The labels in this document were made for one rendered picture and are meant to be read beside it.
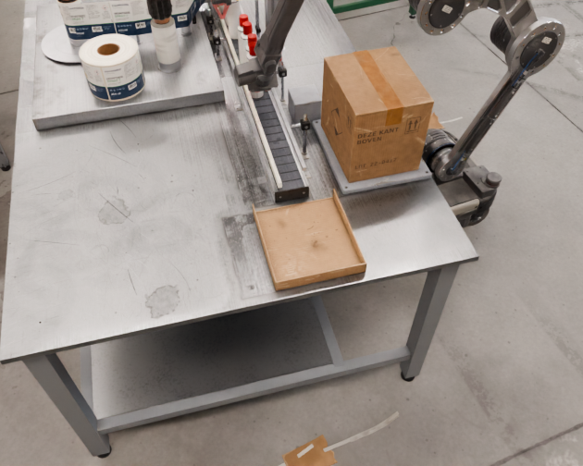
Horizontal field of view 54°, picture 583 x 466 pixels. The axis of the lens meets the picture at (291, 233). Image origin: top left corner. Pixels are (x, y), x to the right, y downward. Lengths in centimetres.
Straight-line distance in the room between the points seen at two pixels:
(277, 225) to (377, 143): 39
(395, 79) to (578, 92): 235
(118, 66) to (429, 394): 168
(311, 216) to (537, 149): 199
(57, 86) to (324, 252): 120
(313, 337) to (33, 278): 102
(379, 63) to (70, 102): 109
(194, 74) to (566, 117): 233
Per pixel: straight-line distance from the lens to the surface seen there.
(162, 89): 221
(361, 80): 179
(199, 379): 216
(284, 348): 219
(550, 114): 379
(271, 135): 196
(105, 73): 213
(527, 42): 248
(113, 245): 176
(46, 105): 225
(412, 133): 179
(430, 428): 236
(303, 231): 172
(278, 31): 175
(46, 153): 213
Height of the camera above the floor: 214
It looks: 50 degrees down
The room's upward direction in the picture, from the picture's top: straight up
